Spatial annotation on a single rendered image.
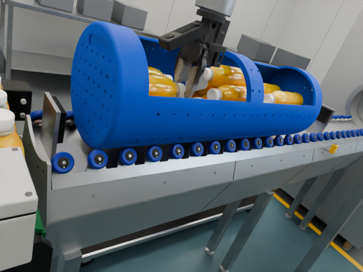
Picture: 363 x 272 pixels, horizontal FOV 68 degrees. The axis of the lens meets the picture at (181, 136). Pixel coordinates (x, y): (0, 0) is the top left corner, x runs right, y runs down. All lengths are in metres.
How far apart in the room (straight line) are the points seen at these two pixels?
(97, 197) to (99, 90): 0.24
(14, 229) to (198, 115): 0.46
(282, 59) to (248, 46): 0.56
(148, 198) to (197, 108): 0.27
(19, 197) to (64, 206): 0.33
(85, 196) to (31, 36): 3.47
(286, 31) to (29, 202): 6.46
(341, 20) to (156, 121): 5.69
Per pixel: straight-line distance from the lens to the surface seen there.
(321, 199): 2.44
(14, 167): 0.36
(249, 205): 2.20
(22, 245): 0.36
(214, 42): 0.71
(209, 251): 1.89
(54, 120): 0.62
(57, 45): 4.09
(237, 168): 0.97
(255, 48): 4.36
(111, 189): 0.68
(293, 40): 6.48
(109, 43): 0.58
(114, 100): 0.54
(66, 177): 0.62
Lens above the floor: 1.31
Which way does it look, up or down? 25 degrees down
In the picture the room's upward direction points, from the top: 19 degrees clockwise
